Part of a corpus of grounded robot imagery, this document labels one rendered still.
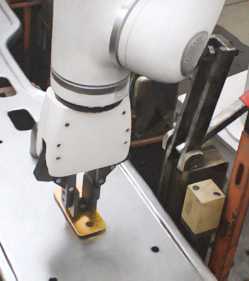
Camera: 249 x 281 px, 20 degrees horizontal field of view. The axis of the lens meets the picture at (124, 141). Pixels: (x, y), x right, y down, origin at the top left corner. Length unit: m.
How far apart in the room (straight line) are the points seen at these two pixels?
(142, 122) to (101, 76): 0.35
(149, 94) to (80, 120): 0.29
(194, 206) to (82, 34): 0.27
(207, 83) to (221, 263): 0.23
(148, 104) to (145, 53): 0.39
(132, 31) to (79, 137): 0.16
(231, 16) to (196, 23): 2.91
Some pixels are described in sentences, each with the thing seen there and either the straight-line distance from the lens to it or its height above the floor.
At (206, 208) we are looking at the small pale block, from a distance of 0.83.
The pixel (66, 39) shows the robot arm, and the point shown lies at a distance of 0.69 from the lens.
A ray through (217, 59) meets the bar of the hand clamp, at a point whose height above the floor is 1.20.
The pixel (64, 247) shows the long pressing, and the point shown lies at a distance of 0.84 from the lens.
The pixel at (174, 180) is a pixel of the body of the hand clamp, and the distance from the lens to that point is 0.91.
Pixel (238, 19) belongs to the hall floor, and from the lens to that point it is 3.55.
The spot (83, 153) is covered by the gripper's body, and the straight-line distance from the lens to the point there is 0.78.
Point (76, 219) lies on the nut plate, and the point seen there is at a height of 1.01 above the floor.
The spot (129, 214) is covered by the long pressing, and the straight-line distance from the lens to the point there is 0.88.
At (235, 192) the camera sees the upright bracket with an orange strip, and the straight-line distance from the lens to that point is 0.83.
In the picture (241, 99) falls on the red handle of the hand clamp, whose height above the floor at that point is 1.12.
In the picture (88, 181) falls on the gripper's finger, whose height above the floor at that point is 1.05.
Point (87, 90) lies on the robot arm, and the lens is 0.71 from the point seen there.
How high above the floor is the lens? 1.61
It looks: 38 degrees down
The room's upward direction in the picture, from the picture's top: 7 degrees clockwise
